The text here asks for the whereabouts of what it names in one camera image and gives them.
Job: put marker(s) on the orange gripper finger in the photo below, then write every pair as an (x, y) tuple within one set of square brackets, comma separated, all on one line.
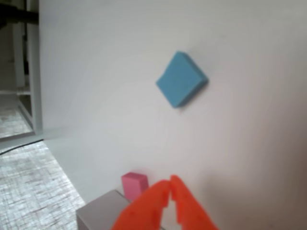
[(144, 210), (192, 215)]

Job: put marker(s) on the pink foam cuboid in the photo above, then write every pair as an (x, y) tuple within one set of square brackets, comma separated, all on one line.
[(133, 185)]

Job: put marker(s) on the white cardboard bin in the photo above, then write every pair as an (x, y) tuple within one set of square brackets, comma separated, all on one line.
[(100, 210)]

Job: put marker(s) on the blue foam cuboid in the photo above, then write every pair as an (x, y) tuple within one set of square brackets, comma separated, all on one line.
[(180, 79)]

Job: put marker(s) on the black bar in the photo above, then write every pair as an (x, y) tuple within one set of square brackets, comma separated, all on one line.
[(24, 16)]

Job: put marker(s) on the white frame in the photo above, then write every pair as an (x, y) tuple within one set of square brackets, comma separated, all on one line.
[(34, 72)]

